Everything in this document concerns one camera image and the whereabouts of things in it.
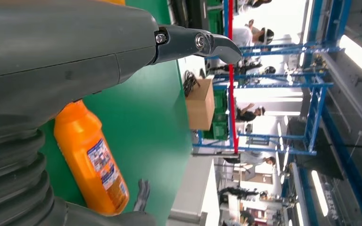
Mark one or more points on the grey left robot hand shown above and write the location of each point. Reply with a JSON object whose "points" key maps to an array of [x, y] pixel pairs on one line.
{"points": [[59, 46]]}

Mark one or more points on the white side table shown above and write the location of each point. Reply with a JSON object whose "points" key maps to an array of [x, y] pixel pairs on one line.
{"points": [[193, 187]]}

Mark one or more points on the green crate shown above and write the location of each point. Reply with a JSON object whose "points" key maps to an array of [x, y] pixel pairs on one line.
{"points": [[220, 124], [215, 18]]}

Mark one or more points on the brown cardboard box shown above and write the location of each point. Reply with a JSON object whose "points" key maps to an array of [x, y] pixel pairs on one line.
{"points": [[201, 106]]}

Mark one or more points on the person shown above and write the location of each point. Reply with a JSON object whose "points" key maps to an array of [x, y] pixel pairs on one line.
{"points": [[246, 35], [256, 159], [246, 114]]}

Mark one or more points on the blue metal shelving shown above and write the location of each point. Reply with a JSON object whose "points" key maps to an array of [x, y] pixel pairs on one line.
{"points": [[315, 103]]}

